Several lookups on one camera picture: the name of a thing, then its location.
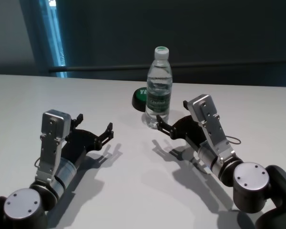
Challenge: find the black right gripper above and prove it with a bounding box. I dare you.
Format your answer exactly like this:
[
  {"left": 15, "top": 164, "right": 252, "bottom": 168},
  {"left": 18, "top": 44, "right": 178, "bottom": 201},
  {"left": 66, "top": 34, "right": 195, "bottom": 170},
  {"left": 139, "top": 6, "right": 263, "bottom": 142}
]
[{"left": 156, "top": 100, "right": 209, "bottom": 152}]

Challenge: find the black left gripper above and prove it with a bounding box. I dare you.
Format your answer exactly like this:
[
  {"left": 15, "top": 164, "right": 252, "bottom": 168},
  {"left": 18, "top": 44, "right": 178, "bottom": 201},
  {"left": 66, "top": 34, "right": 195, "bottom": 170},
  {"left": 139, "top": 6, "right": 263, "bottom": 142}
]
[{"left": 61, "top": 114, "right": 114, "bottom": 170}]

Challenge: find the clear water bottle green label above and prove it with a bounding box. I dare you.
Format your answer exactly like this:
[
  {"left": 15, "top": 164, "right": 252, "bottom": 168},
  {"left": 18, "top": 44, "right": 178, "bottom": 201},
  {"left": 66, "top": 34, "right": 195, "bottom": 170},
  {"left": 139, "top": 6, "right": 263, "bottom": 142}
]
[{"left": 143, "top": 45, "right": 174, "bottom": 129}]

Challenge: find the green YES button black base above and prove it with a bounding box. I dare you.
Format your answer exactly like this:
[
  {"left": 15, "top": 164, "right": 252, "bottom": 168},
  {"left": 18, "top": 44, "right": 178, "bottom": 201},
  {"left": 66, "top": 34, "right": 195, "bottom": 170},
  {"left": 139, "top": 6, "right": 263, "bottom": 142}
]
[{"left": 131, "top": 87, "right": 149, "bottom": 113}]

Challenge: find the grey horizontal handrail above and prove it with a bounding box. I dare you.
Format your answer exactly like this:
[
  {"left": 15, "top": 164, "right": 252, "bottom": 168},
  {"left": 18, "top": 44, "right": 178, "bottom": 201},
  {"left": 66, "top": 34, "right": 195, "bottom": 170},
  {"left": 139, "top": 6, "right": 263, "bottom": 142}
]
[{"left": 49, "top": 61, "right": 286, "bottom": 72}]

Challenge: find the narrow window strip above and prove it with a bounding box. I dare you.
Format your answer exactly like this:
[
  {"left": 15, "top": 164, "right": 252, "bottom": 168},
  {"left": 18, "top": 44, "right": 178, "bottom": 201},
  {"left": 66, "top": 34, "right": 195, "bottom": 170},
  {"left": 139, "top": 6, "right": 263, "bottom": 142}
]
[{"left": 38, "top": 0, "right": 68, "bottom": 79}]

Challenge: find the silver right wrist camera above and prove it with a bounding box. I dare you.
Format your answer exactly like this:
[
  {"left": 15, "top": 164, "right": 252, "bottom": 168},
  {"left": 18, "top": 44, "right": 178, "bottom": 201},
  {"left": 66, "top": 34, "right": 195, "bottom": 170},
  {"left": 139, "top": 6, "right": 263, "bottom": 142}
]
[{"left": 186, "top": 94, "right": 236, "bottom": 167}]

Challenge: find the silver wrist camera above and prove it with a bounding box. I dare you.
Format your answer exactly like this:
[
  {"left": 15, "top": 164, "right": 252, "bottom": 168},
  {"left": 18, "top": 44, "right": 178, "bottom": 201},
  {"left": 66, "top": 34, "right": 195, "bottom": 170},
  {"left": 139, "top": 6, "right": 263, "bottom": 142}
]
[
  {"left": 186, "top": 94, "right": 236, "bottom": 167},
  {"left": 35, "top": 109, "right": 72, "bottom": 184}
]

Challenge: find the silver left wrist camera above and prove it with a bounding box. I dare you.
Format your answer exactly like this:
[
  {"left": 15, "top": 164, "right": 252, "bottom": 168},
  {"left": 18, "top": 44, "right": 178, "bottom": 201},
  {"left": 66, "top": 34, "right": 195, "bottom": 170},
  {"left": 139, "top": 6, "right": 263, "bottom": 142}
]
[{"left": 35, "top": 109, "right": 72, "bottom": 184}]

